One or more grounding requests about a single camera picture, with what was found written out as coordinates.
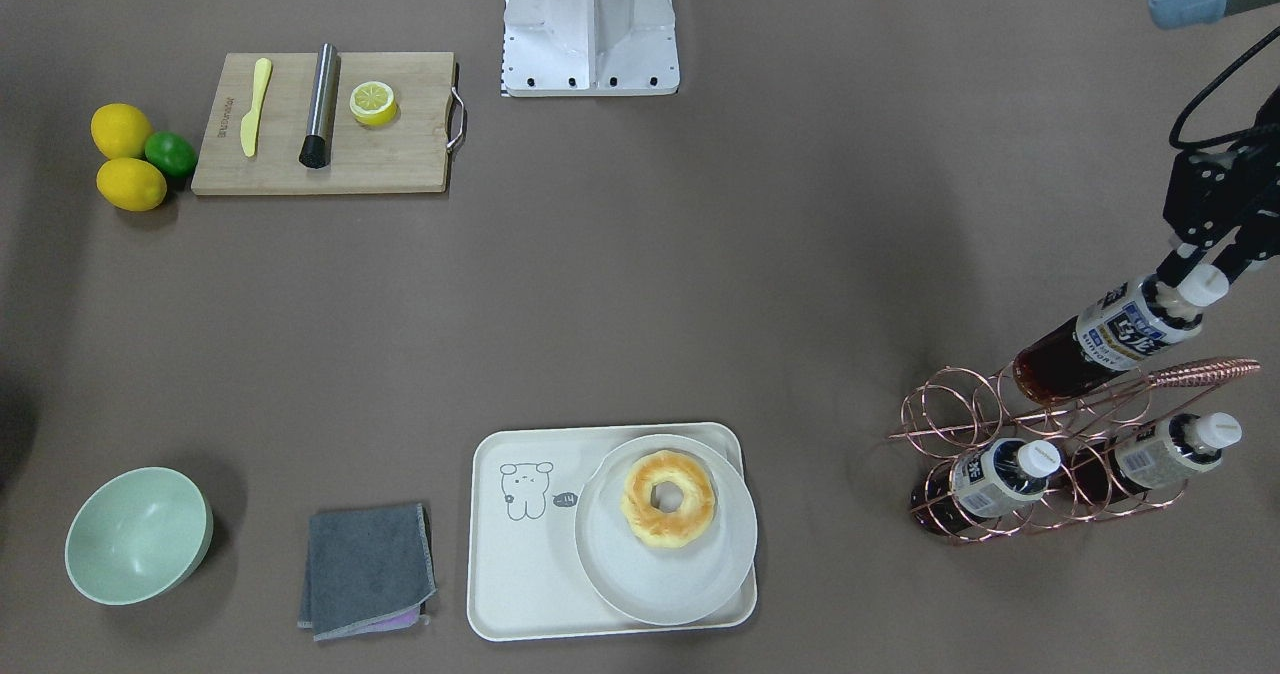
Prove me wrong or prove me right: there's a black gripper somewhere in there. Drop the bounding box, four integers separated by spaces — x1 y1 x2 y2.
1155 90 1279 286

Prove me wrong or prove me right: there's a tea bottle robot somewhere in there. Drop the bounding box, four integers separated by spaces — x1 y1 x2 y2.
1012 263 1230 405

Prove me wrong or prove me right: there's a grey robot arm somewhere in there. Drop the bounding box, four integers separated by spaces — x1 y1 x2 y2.
1147 0 1279 286

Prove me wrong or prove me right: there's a tea bottle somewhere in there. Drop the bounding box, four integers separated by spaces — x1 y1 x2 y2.
1070 411 1243 506
909 437 1062 536

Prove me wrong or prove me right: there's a cream rabbit print tray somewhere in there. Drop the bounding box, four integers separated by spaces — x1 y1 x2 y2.
467 422 756 641

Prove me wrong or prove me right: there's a glazed donut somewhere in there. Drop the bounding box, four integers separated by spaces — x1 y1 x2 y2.
620 450 717 547

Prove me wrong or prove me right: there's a white round plate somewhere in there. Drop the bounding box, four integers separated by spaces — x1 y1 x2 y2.
575 434 758 627

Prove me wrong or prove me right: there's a bamboo cutting board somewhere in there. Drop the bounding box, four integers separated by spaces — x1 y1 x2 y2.
191 51 465 196

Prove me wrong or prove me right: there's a half lemon slice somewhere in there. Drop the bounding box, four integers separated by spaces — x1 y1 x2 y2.
348 81 399 128

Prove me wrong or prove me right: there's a steel muddler black tip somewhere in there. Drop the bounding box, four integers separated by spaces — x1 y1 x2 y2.
298 42 340 171

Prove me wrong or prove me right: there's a grey folded cloth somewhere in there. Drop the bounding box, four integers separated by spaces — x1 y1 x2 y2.
297 503 438 641

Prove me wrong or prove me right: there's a yellow plastic knife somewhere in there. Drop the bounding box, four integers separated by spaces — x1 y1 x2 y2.
239 56 273 159

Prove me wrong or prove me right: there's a green lime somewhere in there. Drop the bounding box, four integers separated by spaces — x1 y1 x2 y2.
143 130 198 179

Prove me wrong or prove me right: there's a yellow lemon lower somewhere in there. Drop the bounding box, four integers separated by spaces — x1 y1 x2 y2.
96 159 169 212

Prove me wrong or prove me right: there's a yellow lemon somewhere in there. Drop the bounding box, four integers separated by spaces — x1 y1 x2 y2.
90 104 154 160
96 159 169 212

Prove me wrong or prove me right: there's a yellow lemon upper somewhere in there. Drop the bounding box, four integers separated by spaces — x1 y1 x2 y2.
90 104 154 160

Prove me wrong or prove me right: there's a mint green bowl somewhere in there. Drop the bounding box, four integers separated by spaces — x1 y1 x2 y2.
64 466 214 606

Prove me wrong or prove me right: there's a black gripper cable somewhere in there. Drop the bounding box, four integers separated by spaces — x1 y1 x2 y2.
1169 24 1280 153

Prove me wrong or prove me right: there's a copper wire bottle rack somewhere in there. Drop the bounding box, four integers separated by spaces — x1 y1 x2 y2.
888 358 1261 546

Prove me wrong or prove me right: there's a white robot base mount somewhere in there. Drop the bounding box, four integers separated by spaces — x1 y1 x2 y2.
500 0 681 97

